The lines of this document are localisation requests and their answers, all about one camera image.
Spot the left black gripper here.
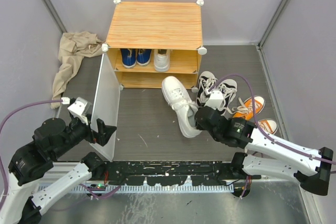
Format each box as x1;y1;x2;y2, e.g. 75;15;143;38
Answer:
52;113;117;158

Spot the frosted white cabinet door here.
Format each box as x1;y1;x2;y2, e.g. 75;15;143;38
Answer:
88;52;121;162

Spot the white leather sneaker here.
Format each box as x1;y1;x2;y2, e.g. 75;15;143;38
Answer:
154;49;171;72
162;76;201;138

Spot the blue canvas sneaker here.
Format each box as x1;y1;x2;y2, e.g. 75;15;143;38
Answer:
120;48;136;69
136;49;152;67

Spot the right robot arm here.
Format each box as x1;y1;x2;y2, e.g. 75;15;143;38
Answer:
195;106;333;196

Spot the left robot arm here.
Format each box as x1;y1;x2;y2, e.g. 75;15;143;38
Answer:
1;118;117;223

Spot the wood-grain shoe cabinet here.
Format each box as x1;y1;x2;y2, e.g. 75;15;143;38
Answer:
102;0;207;92

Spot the orange canvas sneaker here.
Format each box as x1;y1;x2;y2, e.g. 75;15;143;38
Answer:
258;119;278;134
227;96;266;121

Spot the black white sneaker left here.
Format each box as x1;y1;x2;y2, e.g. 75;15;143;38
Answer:
196;71;217;107

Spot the beige crumpled cloth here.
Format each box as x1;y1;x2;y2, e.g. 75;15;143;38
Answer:
52;31;103;100

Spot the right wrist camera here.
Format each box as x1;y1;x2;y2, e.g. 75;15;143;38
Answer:
205;89;225;110

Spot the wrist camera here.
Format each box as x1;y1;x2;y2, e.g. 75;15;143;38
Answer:
205;89;225;110
67;97;92;125

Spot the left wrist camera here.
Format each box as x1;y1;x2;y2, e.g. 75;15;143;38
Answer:
67;97;92;125

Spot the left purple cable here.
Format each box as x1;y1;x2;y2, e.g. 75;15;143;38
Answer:
0;99;64;201

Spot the black mounting base rail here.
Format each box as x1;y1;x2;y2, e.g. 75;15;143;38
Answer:
83;159;260;187

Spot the aluminium frame post right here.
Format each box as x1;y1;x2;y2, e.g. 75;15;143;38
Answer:
258;0;307;49

